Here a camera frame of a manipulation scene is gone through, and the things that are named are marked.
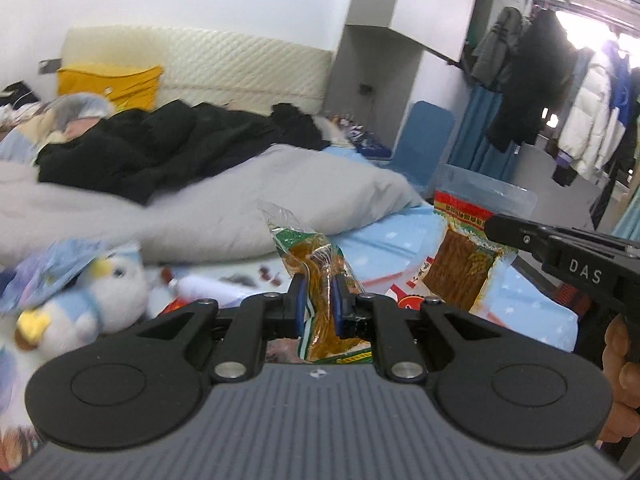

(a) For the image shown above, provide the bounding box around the white wall cabinet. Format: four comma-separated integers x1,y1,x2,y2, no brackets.
344,0,485,67

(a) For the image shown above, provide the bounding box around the pile of white black clothes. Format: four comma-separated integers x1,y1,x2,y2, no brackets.
0,81,41,111

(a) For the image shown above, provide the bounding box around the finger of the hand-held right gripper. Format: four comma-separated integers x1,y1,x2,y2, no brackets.
484,214,552,263

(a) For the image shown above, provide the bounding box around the blue curtain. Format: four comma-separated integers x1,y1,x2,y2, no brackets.
446,84,522,182

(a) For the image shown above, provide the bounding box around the blue chair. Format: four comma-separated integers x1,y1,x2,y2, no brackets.
391,100,457,199

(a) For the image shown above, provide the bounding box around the yellow pillow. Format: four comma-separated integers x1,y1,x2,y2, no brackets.
56,64,165,113

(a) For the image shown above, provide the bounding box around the blue plastic bag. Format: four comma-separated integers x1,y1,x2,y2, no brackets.
0,239,117,317

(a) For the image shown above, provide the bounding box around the light blue star blanket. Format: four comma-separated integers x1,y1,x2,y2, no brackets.
320,144,580,353

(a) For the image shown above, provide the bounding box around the red orange snack packet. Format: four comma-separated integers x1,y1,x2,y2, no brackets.
159,294,195,318

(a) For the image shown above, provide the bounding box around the grey duvet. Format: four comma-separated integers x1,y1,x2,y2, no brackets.
0,142,425,267

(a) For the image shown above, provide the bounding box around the cream quilted headboard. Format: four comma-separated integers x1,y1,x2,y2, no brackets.
60,26,335,111

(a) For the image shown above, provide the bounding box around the group of small bottles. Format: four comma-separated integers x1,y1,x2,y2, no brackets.
330,115,393,160

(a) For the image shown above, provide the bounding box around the teal hanging fabric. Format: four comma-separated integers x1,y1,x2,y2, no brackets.
610,160,640,243

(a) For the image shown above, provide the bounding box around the wide brown strips snack packet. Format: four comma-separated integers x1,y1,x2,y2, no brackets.
407,190,519,312

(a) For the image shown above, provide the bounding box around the cartoon print quilt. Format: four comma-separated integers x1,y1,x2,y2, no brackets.
0,92,117,166

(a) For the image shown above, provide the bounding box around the white puffer jacket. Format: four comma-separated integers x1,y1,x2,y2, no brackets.
551,47,629,182

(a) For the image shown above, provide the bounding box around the grey hanging jacket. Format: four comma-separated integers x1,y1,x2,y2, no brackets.
469,6,532,95

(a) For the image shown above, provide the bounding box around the blue white penguin plush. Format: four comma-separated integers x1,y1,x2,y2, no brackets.
14,244,151,352

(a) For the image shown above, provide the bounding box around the fruit print bed sheet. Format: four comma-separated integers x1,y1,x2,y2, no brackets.
0,255,311,461

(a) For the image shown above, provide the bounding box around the white spray bottle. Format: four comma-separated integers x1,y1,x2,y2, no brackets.
167,272,292,307

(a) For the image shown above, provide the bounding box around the person's right hand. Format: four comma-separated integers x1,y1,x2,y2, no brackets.
597,316,640,446

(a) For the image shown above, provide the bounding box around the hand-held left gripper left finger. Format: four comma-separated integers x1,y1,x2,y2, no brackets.
132,274,307,384

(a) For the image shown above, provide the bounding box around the black clothing heap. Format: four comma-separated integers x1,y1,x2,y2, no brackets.
35,100,327,206

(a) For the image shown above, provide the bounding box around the narrow orange strips snack packet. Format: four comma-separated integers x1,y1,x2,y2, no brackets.
257,199,375,364

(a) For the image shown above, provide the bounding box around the red white snack packet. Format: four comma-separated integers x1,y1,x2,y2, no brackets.
387,284,437,311

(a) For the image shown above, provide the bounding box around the black hanging coat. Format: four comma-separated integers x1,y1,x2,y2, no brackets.
484,7,582,155

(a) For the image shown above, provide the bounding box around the red suitcase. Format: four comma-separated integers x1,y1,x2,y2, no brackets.
559,282,593,322

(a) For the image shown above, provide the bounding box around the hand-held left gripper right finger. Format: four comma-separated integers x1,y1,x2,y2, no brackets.
332,272,501,385

